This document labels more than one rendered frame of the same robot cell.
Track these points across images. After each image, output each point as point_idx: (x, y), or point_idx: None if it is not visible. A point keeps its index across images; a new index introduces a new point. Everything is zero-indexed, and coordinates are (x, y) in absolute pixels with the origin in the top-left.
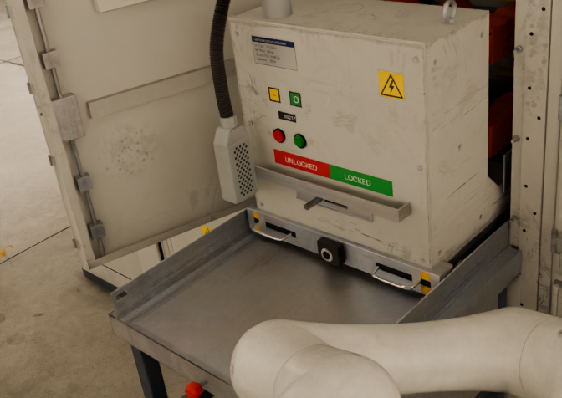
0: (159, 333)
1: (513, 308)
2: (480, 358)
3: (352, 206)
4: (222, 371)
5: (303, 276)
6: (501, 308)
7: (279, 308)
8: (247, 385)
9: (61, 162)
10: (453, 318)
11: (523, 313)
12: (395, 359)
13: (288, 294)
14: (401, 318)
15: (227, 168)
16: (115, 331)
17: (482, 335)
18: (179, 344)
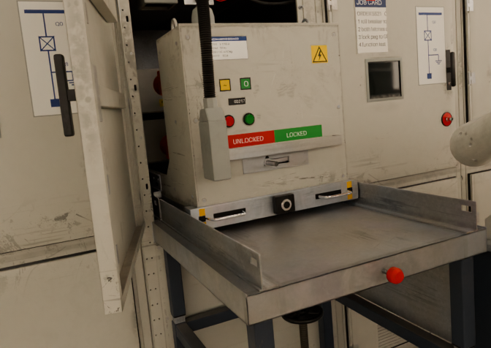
0: (310, 273)
1: (465, 123)
2: None
3: (309, 147)
4: (389, 251)
5: (282, 227)
6: (458, 128)
7: (318, 234)
8: None
9: (101, 147)
10: (482, 116)
11: (476, 118)
12: None
13: (302, 232)
14: (392, 187)
15: (225, 142)
16: (254, 316)
17: None
18: (337, 265)
